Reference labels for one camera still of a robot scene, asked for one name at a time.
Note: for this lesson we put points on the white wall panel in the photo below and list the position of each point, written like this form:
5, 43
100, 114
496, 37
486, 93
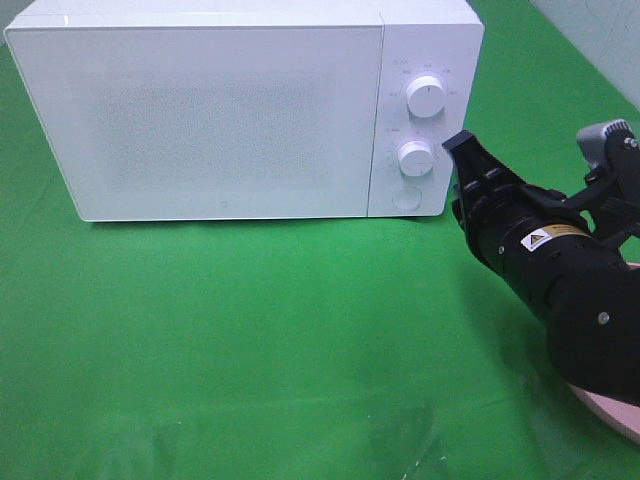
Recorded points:
606, 32

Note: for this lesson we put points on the white microwave oven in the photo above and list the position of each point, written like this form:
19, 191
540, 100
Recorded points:
439, 38

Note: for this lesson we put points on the lower white round knob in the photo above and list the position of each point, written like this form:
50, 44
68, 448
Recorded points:
415, 159

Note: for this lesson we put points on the white microwave door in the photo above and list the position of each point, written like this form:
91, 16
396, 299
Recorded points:
194, 123

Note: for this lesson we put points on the pink speckled plate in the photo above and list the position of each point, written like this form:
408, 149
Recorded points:
620, 416

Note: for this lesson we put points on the upper white round knob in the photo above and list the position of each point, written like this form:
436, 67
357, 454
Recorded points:
425, 96

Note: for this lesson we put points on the round white door button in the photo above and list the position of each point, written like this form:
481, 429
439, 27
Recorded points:
407, 199

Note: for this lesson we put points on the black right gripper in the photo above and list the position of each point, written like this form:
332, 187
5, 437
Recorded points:
496, 209

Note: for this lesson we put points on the white round knob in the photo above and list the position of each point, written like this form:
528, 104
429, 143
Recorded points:
415, 159
425, 96

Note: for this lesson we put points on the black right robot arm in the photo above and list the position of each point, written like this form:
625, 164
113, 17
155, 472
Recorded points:
590, 308

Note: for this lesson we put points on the green table cloth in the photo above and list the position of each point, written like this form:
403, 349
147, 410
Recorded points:
296, 349

